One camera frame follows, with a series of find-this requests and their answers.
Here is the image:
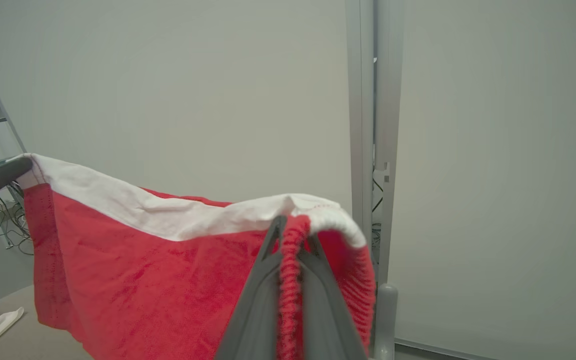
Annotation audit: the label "black cable bundle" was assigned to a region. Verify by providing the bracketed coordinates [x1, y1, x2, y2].
[0, 90, 35, 256]

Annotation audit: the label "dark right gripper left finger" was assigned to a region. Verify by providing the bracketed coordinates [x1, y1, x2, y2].
[215, 215, 289, 360]

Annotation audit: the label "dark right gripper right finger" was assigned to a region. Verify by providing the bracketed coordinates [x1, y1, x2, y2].
[299, 232, 370, 360]

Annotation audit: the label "red shorts with white trim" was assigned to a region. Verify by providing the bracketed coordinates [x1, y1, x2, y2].
[15, 152, 378, 360]

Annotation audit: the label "grey partition post round feet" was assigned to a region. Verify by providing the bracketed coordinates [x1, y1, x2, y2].
[345, 0, 405, 360]

